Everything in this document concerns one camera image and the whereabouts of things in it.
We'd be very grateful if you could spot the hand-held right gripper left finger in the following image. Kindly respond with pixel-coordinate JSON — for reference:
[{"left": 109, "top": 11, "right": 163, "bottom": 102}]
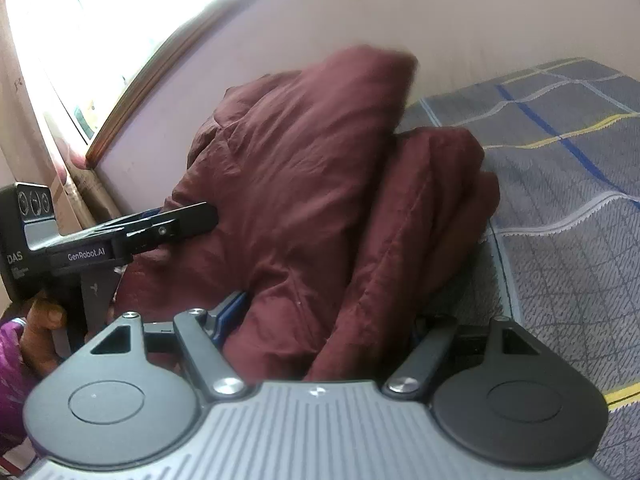
[{"left": 90, "top": 290, "right": 251, "bottom": 402}]

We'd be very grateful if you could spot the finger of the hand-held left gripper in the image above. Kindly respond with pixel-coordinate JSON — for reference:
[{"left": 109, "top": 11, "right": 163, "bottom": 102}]
[
  {"left": 120, "top": 201, "right": 220, "bottom": 237},
  {"left": 112, "top": 224, "right": 180, "bottom": 267}
]

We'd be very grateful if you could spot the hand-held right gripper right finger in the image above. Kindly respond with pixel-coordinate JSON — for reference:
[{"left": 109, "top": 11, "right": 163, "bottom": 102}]
[{"left": 382, "top": 312, "right": 547, "bottom": 402}]

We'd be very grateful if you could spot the maroon garment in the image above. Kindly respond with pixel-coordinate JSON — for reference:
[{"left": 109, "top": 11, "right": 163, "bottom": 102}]
[{"left": 112, "top": 45, "right": 501, "bottom": 383}]

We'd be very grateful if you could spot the person's left hand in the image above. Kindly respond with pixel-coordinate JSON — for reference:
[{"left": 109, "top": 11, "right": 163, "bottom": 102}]
[{"left": 22, "top": 294, "right": 71, "bottom": 377}]

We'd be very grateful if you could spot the brown cardboard box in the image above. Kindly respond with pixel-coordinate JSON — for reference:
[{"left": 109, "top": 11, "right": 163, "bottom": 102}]
[{"left": 47, "top": 157, "right": 128, "bottom": 236}]

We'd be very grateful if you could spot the beige curtain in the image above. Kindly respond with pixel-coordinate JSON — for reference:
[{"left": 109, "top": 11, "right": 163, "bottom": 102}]
[{"left": 0, "top": 0, "right": 68, "bottom": 196}]

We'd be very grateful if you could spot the wooden framed window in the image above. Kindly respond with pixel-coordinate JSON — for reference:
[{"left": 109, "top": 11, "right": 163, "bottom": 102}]
[{"left": 0, "top": 0, "right": 281, "bottom": 171}]

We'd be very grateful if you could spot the grey checked bed sheet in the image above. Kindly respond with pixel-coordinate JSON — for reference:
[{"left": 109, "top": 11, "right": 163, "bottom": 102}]
[{"left": 400, "top": 57, "right": 640, "bottom": 480}]

